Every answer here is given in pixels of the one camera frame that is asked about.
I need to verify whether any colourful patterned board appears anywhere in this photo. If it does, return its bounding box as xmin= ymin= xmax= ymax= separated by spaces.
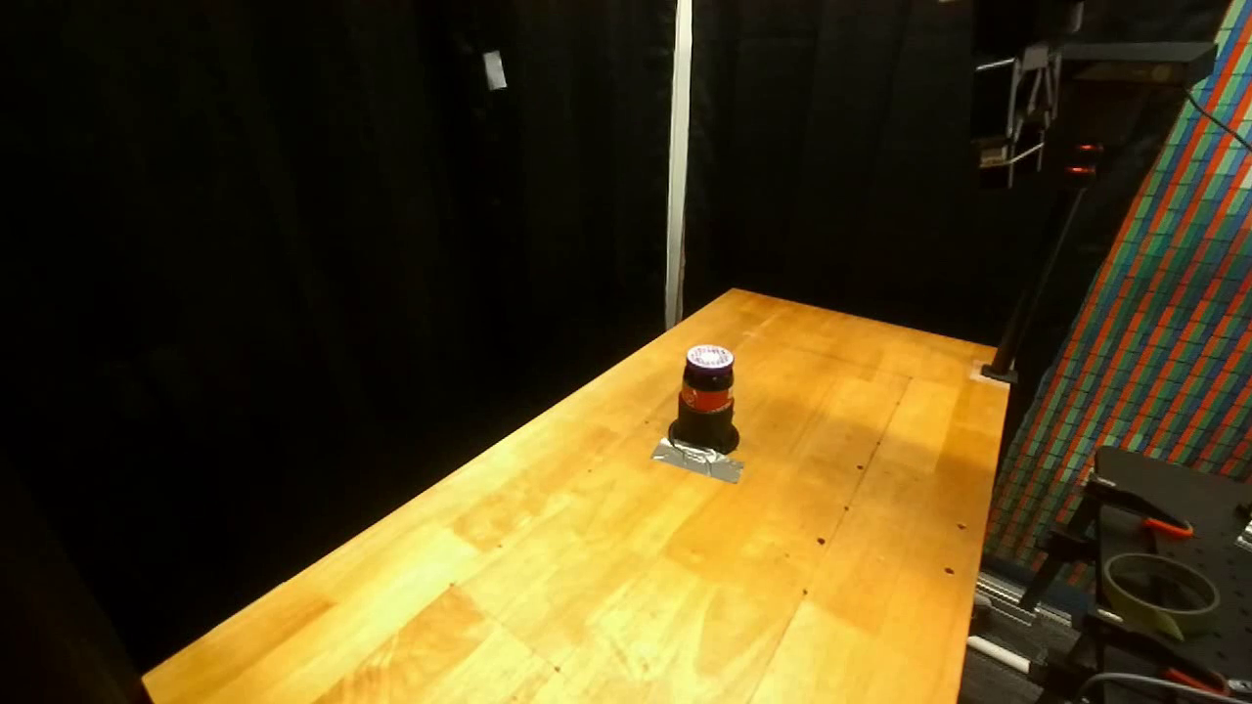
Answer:
xmin=986 ymin=0 xmax=1252 ymax=580

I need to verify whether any grey metal rack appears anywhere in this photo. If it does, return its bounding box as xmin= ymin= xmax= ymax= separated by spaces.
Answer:
xmin=972 ymin=35 xmax=1223 ymax=191

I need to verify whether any white vertical pole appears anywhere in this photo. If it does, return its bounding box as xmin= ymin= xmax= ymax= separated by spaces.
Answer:
xmin=661 ymin=0 xmax=698 ymax=331

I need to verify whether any clamp with orange handle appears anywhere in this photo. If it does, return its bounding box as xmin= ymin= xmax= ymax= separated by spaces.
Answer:
xmin=1085 ymin=473 xmax=1199 ymax=548

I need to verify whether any black slanted stand pole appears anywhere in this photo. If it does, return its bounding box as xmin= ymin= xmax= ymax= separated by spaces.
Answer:
xmin=978 ymin=165 xmax=1106 ymax=387

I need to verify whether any green tape roll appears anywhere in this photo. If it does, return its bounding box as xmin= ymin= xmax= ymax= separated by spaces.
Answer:
xmin=1096 ymin=548 xmax=1223 ymax=645

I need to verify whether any brown cup with orange band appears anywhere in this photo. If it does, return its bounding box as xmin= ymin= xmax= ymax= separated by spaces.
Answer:
xmin=665 ymin=341 xmax=744 ymax=458

